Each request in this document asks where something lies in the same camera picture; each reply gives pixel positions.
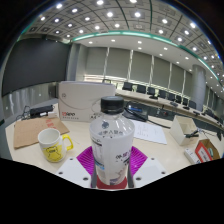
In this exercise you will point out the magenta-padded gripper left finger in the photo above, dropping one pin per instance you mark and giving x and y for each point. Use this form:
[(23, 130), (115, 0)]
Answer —
[(75, 168)]

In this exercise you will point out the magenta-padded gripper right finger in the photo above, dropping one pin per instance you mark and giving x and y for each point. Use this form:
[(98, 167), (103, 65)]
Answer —
[(150, 168)]

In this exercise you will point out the clear black-capped water bottle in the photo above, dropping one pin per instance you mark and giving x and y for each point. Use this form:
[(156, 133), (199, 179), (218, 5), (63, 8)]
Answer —
[(111, 143)]

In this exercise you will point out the white printed paper sheet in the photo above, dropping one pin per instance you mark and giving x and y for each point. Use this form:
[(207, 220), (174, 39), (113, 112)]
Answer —
[(150, 131)]

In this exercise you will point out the small white oblong box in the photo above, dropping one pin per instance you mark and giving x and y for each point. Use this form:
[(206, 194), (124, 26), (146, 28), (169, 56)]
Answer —
[(191, 156)]

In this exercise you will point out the small open white box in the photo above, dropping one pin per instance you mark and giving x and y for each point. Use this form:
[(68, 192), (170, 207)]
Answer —
[(180, 128)]

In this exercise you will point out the black clip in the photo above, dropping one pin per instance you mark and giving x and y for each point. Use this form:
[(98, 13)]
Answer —
[(192, 134)]

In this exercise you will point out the brown cardboard sheet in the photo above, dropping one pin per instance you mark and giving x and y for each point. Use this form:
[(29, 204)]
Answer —
[(31, 133)]

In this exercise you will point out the black desk console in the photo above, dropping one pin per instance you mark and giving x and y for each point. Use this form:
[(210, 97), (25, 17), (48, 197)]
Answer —
[(136, 112)]

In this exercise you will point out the open brown cardboard box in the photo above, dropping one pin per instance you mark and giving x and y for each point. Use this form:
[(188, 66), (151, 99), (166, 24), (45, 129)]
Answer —
[(205, 151)]

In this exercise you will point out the black power adapter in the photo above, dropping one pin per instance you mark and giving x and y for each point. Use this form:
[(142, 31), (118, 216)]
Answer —
[(40, 111)]

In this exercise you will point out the long curved conference desk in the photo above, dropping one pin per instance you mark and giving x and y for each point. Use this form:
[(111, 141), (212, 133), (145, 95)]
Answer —
[(146, 100)]

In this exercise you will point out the white paper carton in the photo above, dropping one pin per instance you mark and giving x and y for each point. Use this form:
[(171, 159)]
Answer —
[(80, 100)]

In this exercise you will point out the row of black chairs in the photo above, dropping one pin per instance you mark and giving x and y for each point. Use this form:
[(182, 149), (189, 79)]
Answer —
[(166, 95)]

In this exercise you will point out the grey box monitor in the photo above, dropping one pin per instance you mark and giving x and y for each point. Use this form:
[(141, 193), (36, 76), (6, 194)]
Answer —
[(53, 90)]

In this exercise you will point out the group of ceiling lights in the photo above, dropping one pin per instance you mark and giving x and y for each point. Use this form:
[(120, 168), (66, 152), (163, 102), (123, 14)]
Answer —
[(109, 14)]

